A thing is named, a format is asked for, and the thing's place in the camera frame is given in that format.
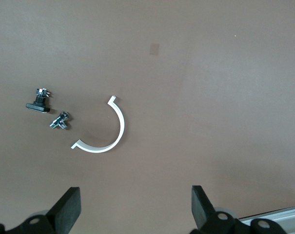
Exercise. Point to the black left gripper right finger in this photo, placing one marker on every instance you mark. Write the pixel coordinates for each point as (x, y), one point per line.
(201, 209)

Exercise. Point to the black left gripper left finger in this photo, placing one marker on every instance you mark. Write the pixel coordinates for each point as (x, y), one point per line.
(64, 212)

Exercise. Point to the white drawer cabinet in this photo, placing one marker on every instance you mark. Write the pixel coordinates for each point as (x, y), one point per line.
(279, 214)

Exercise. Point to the black flat-cap push button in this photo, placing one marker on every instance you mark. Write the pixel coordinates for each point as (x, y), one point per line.
(37, 107)

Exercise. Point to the small chrome metal fitting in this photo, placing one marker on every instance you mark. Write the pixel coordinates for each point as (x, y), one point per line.
(59, 120)

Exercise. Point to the white semicircular plastic clamp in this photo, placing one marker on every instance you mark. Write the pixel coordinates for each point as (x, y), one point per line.
(122, 125)

